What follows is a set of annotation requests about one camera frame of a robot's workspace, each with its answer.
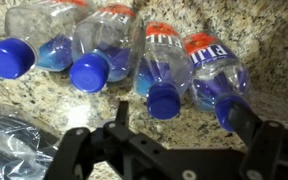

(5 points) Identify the clear plastic bag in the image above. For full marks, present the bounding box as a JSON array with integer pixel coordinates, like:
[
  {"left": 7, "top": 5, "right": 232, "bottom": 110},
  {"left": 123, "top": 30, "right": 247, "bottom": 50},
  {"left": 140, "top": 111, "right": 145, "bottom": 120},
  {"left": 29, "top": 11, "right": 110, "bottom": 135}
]
[{"left": 0, "top": 103, "right": 65, "bottom": 180}]

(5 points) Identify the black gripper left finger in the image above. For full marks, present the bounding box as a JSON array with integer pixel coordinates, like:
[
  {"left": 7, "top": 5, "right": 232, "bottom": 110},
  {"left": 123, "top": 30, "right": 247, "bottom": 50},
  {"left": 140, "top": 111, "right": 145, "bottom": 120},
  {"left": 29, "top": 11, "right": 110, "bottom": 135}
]
[{"left": 43, "top": 100, "right": 167, "bottom": 180}]

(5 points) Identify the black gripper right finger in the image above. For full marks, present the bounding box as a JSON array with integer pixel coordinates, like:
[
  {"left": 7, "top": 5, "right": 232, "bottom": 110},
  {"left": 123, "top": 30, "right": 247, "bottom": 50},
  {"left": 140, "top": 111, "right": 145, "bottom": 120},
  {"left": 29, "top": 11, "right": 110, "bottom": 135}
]
[{"left": 228, "top": 99, "right": 288, "bottom": 180}]

